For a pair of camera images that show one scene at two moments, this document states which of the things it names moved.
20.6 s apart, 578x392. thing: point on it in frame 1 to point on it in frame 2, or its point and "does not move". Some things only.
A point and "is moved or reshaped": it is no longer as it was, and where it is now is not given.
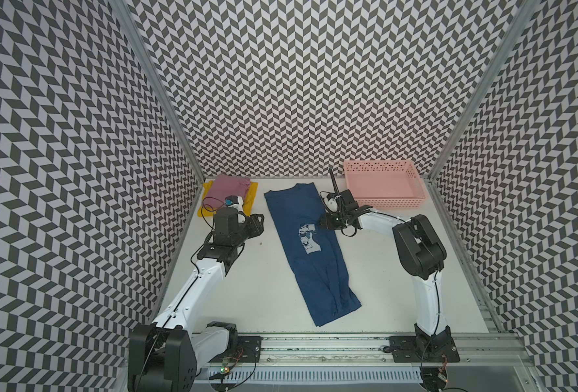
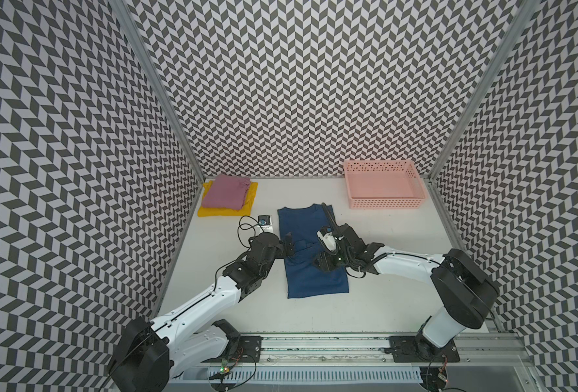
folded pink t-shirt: x=225 y=185 does not move
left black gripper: x=256 y=226 to x=282 y=251
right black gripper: x=326 y=217 to x=326 y=264
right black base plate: x=422 y=348 does not move
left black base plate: x=248 y=349 does not move
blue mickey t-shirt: x=296 y=211 is moved or reshaped
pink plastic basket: x=384 y=184 does not move
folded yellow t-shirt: x=247 y=204 does not move
